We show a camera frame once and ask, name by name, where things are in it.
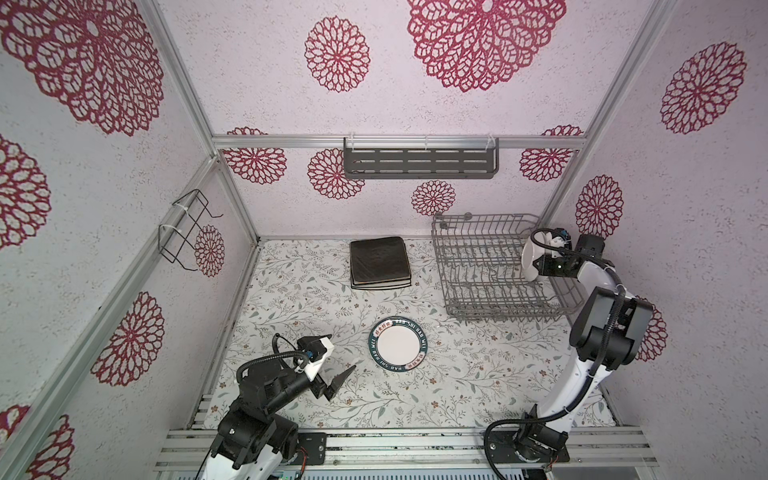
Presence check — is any grey wall shelf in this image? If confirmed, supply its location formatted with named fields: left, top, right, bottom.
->
left=342, top=138, right=499, bottom=180

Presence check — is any black wire wall holder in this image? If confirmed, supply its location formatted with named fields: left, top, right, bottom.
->
left=156, top=189, right=223, bottom=272

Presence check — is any floral table mat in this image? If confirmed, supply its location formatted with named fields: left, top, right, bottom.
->
left=202, top=238, right=618, bottom=431

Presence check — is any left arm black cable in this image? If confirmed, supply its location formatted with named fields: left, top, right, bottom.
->
left=235, top=332, right=313, bottom=385

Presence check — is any black square plate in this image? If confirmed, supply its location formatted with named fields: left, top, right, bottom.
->
left=349, top=236, right=412, bottom=283
left=351, top=279, right=412, bottom=286

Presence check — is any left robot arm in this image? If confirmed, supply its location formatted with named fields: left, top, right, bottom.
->
left=196, top=334, right=355, bottom=479

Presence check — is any grey wire dish rack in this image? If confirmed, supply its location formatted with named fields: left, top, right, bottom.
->
left=431, top=212, right=585, bottom=321

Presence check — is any white round plate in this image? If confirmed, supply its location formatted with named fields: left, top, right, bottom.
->
left=367, top=316, right=429, bottom=373
left=521, top=237, right=543, bottom=282

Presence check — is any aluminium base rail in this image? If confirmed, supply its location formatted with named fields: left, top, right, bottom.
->
left=149, top=395, right=660, bottom=479

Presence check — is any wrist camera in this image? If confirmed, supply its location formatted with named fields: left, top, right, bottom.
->
left=299, top=338, right=334, bottom=382
left=544, top=228, right=572, bottom=256

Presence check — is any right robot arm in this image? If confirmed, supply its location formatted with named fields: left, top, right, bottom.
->
left=483, top=228, right=653, bottom=477

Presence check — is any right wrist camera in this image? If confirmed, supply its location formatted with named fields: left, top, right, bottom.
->
left=544, top=228, right=572, bottom=256

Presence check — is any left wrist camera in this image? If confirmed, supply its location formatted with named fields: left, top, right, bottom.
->
left=299, top=338, right=334, bottom=382

